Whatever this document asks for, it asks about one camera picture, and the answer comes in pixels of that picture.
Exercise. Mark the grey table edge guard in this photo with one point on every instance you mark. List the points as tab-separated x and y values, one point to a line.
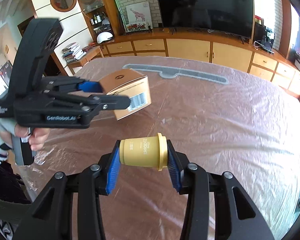
174	72

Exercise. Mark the left hand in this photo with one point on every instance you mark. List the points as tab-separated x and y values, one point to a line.
9	128

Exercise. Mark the giraffe picture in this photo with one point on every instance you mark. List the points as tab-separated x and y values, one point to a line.
139	17

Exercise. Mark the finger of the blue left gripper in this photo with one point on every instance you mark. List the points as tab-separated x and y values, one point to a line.
90	87

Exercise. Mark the white dome lamp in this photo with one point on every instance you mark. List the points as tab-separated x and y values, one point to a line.
104	37

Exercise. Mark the small wooden side table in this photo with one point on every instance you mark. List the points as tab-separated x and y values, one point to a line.
90	55

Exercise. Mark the stack of books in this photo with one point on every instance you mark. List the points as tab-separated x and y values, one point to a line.
73	52

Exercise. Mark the yellow plastic cup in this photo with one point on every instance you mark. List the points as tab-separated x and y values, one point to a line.
145	152

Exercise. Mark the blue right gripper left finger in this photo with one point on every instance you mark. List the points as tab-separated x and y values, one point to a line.
113	171

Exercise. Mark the black coffee machine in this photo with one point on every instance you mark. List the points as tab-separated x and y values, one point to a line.
263	38

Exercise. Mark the brown cardboard box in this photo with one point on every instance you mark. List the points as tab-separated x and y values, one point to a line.
130	83

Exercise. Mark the black flat television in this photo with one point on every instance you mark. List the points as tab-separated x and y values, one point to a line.
228	16

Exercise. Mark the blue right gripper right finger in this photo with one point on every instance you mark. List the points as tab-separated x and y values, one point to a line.
174	167

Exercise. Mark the round wooden wall mirror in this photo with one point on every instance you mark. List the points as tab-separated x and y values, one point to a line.
63	5

